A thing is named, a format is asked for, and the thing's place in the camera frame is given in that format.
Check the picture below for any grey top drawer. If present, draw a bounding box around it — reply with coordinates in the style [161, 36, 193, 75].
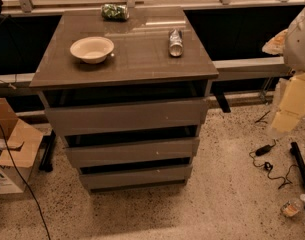
[45, 99, 207, 136]

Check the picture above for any black stand leg left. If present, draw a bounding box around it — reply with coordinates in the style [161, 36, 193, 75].
[39, 131, 56, 172]

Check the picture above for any white bowl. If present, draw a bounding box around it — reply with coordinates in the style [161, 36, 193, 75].
[70, 37, 114, 64]

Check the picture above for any plastic bottle on floor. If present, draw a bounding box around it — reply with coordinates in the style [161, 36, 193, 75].
[280, 194, 305, 217]

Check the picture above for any black stand leg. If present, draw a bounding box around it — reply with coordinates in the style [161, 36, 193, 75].
[289, 141, 305, 215]
[39, 131, 56, 172]

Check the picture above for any black cable left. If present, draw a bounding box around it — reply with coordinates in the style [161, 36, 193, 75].
[0, 110, 52, 240]

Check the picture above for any grey bottom drawer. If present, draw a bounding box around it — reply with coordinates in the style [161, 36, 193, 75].
[79, 165, 193, 190]

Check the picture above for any silver can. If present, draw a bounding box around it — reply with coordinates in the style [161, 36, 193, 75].
[168, 29, 183, 57]

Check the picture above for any grey drawer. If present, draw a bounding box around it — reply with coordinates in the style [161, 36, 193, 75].
[45, 99, 207, 136]
[66, 137, 200, 168]
[79, 165, 193, 190]

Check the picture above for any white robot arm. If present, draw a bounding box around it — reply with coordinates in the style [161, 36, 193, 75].
[262, 7, 305, 139]

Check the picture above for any cardboard box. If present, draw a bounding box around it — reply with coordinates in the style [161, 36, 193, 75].
[0, 98, 43, 194]

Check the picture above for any green crushed can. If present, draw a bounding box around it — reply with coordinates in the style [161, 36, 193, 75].
[101, 4, 129, 21]

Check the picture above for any black stand leg right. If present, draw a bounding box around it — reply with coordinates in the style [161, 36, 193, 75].
[289, 141, 305, 215]

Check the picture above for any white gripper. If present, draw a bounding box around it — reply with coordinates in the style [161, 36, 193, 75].
[267, 72, 305, 139]

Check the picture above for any grey drawer cabinet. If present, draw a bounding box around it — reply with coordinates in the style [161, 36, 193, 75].
[29, 6, 220, 194]

